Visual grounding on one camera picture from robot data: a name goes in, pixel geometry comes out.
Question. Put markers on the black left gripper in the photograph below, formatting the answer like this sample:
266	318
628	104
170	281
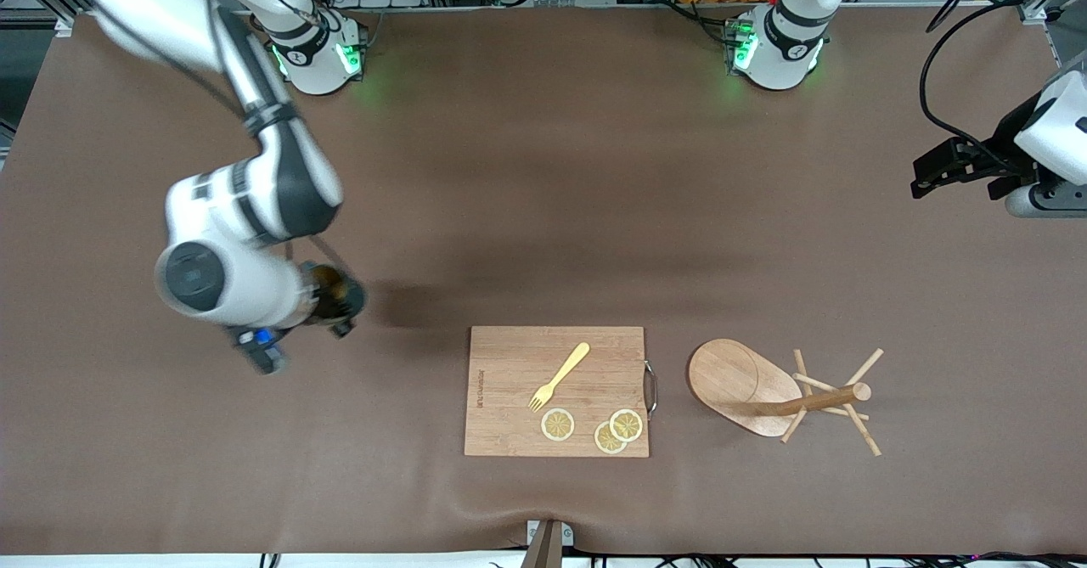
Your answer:
995	163

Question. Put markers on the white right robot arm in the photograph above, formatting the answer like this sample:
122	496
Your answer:
280	177

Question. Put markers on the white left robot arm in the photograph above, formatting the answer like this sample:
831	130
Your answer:
777	50

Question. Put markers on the bamboo cutting board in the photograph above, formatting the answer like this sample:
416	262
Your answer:
509	398

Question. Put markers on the lemon slice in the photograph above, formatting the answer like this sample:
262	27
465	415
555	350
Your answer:
558	424
627	424
604	443

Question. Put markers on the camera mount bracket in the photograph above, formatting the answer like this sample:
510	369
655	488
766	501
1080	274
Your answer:
546	547

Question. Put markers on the yellow plastic fork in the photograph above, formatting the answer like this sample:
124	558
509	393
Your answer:
565	373

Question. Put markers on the dark green ribbed cup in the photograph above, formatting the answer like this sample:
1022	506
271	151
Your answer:
350	300

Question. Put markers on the wooden cup rack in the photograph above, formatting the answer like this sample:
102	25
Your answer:
726	377

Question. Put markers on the white table corner bracket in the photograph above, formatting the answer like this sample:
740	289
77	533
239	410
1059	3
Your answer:
64	28

